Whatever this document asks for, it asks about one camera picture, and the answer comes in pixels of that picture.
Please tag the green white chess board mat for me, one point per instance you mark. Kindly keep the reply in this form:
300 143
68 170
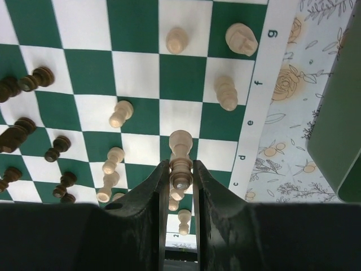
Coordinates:
117 85

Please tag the white bishop chess piece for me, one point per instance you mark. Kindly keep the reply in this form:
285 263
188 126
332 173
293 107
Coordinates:
226 93

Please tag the white tall chess piece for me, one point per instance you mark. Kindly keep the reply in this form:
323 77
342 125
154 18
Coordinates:
180 143

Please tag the dark knight chess piece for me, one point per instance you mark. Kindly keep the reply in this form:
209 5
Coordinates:
14 136

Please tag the white knight chess piece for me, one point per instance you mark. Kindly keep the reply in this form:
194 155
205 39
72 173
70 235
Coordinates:
241 40

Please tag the green plastic tray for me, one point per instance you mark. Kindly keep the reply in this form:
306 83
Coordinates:
334 144

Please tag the dark pawn chess piece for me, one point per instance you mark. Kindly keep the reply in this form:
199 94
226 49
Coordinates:
41 76

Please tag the floral tablecloth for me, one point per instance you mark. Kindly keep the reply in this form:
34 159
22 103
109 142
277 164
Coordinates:
282 170

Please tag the white pawn chess piece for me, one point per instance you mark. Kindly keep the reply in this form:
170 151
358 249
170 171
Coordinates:
176 40

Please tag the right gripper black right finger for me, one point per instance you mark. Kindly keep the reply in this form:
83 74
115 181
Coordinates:
218 223

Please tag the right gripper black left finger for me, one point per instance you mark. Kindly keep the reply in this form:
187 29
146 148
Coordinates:
142 216

